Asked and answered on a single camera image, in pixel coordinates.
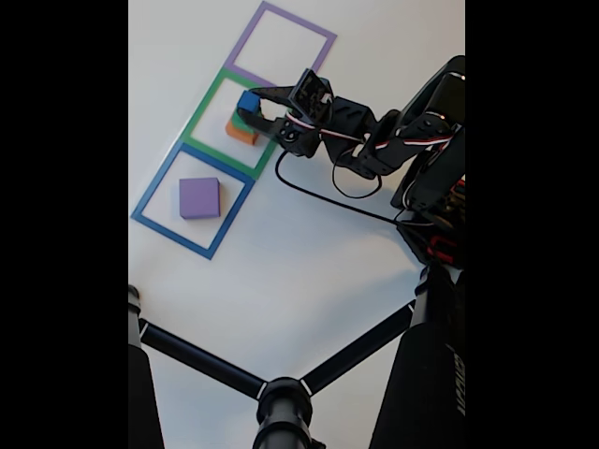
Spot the purple block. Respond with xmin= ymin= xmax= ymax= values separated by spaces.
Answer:
xmin=179 ymin=177 xmax=222 ymax=221

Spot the black cable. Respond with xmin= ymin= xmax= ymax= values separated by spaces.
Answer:
xmin=274 ymin=149 xmax=408 ymax=225

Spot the orange block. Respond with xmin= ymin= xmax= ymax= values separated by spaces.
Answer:
xmin=226 ymin=119 xmax=261 ymax=146

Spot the red white servo cable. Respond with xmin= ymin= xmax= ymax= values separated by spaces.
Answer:
xmin=280 ymin=93 xmax=466 ymax=200

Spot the purple square frame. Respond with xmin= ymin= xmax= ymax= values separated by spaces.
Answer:
xmin=225 ymin=0 xmax=338 ymax=90

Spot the black red table clamp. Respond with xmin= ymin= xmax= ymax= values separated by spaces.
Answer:
xmin=426 ymin=235 xmax=458 ymax=266

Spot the blue square frame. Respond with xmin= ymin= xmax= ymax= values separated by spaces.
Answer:
xmin=130 ymin=141 xmax=256 ymax=261

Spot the green block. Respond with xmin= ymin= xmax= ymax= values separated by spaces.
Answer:
xmin=232 ymin=109 xmax=263 ymax=130

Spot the small blue cube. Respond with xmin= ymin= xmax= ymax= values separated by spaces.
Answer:
xmin=237 ymin=91 xmax=263 ymax=116

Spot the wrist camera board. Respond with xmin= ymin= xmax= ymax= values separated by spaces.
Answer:
xmin=288 ymin=68 xmax=334 ymax=127

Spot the green square frame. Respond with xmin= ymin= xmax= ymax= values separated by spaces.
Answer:
xmin=180 ymin=65 xmax=294 ymax=181

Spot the black camera tripod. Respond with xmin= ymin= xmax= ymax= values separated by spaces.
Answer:
xmin=128 ymin=266 xmax=466 ymax=449

